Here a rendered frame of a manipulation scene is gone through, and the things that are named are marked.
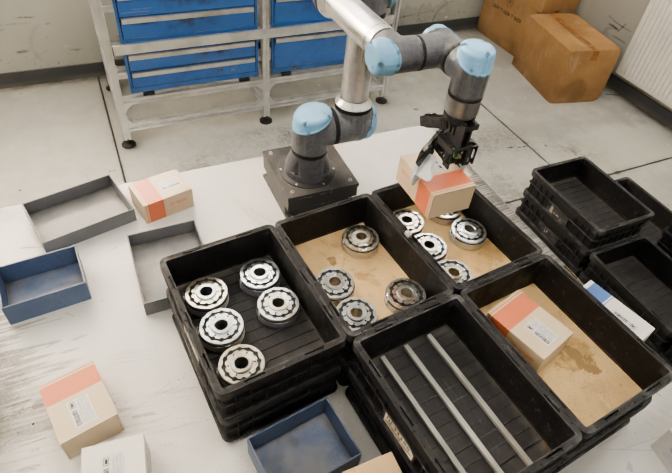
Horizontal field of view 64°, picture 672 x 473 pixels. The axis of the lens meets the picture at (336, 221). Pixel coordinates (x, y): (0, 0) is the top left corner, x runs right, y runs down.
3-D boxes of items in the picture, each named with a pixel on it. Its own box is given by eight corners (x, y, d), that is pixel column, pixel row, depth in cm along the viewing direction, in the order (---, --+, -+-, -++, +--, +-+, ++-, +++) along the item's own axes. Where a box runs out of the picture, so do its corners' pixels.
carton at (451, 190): (395, 178, 138) (400, 155, 133) (434, 169, 143) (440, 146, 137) (427, 219, 128) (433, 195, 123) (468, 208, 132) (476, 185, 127)
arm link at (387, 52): (295, -43, 135) (384, 39, 103) (334, -45, 139) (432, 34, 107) (293, 3, 143) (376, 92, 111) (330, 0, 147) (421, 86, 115)
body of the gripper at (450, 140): (445, 172, 120) (458, 127, 112) (425, 150, 126) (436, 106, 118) (473, 166, 123) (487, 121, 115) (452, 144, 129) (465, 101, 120)
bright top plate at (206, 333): (194, 316, 125) (194, 315, 125) (236, 304, 129) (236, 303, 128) (205, 351, 119) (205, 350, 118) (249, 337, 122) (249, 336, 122)
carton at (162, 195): (178, 185, 181) (175, 168, 176) (194, 205, 175) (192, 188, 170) (132, 202, 174) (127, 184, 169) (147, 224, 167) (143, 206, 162)
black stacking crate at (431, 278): (273, 253, 148) (273, 224, 140) (363, 222, 160) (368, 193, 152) (345, 367, 124) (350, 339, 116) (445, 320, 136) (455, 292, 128)
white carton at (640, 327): (554, 317, 154) (566, 297, 147) (578, 299, 159) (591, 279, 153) (615, 368, 143) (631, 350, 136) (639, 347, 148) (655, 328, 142)
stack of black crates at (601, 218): (499, 243, 254) (531, 168, 223) (548, 228, 264) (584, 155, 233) (555, 307, 228) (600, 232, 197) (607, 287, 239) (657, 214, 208)
